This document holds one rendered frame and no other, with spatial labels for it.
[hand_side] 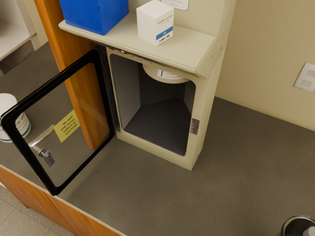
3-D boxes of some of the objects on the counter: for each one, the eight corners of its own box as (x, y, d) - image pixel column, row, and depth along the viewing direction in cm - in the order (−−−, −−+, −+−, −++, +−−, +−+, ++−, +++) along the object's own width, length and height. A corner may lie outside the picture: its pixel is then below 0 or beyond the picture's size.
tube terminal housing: (146, 97, 123) (136, -132, 63) (214, 123, 113) (279, -117, 54) (116, 137, 109) (66, -108, 49) (191, 171, 99) (243, -82, 40)
